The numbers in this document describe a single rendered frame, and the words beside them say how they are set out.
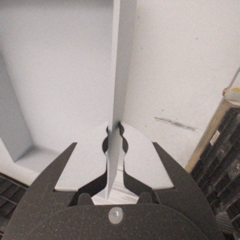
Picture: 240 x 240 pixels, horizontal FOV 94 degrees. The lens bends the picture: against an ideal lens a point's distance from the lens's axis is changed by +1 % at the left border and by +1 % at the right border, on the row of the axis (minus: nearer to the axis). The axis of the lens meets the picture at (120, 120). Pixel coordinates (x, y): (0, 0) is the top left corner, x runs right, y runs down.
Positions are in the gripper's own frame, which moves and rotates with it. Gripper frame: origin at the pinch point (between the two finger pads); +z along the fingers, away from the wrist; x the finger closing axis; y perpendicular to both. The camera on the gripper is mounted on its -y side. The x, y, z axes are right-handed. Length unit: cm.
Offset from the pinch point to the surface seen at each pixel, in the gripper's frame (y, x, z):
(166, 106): -1.0, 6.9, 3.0
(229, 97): 13, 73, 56
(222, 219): 80, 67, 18
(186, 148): 5.5, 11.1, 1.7
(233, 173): 37, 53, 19
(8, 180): 33, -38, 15
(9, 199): 34.8, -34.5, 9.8
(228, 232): 93, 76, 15
